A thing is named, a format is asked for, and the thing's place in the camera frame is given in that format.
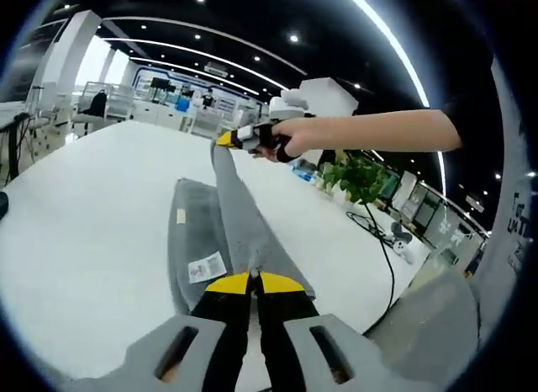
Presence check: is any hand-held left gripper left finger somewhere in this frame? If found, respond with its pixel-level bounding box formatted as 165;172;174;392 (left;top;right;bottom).
62;272;253;392

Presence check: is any person's right hand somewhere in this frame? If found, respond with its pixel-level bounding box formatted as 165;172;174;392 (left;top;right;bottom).
251;116;328;163

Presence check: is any small grey holder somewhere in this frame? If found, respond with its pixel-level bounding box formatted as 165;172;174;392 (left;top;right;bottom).
390;221;414;241

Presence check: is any green potted plant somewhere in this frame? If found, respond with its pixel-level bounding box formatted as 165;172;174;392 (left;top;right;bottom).
318;151;393;206

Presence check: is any person's grey printed shirt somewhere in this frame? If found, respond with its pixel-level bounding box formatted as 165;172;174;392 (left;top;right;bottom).
478;55;538;338

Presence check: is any white handheld controller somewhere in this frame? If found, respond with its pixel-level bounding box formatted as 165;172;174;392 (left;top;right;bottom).
393;239;417;265

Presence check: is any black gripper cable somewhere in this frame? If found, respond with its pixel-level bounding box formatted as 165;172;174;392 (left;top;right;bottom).
361;201;397;336

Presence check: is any black metal stand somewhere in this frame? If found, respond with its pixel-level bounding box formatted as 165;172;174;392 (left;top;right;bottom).
0;113;34;188

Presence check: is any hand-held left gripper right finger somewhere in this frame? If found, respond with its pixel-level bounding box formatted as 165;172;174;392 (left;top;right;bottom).
256;272;421;392

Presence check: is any black backpack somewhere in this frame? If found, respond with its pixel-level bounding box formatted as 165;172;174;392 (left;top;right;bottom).
79;90;108;116

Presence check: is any grey towel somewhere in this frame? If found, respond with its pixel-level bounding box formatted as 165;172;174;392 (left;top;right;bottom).
166;139;317;316

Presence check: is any ceiling air conditioner vent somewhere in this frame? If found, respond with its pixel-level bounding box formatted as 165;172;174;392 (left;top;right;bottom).
204;61;230;78

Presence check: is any blue packet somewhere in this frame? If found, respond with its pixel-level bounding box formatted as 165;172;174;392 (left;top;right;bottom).
291;160;319;184

